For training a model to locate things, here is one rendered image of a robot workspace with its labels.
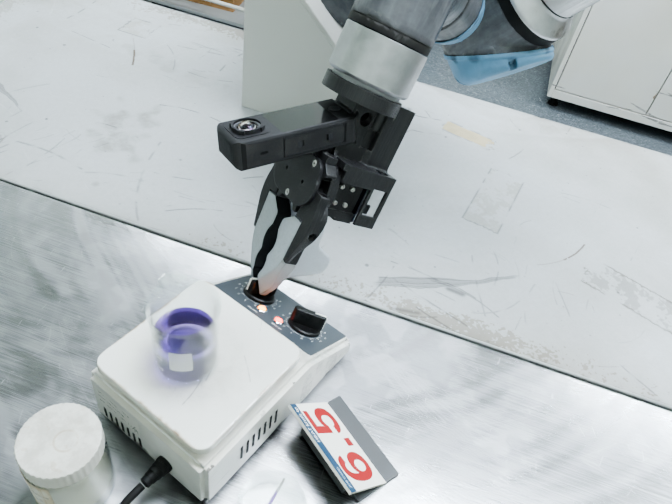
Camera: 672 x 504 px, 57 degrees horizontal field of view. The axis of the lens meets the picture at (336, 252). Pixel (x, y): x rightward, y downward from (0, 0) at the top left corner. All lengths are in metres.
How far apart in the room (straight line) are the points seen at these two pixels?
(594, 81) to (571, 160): 1.93
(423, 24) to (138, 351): 0.34
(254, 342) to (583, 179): 0.59
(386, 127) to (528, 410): 0.31
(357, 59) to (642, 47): 2.38
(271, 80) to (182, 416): 0.52
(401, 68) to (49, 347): 0.41
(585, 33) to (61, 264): 2.40
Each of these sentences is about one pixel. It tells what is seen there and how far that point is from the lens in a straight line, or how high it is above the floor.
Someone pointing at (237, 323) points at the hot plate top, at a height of 0.99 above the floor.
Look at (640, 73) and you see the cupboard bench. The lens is 2.89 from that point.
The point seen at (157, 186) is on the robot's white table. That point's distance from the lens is 0.78.
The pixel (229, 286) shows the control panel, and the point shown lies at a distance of 0.59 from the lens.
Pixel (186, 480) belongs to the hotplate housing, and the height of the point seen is 0.93.
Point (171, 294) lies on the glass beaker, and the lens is 0.48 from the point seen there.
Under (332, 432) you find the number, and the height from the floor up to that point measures 0.92.
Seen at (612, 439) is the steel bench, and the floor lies 0.90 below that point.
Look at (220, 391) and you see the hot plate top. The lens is 0.50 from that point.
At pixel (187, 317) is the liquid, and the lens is 0.49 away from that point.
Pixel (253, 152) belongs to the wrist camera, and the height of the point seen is 1.11.
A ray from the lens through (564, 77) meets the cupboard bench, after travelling 2.89.
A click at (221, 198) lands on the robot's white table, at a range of 0.77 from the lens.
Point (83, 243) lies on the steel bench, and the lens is 0.73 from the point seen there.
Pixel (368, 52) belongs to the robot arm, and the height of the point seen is 1.17.
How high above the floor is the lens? 1.41
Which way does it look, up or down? 46 degrees down
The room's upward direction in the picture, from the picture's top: 11 degrees clockwise
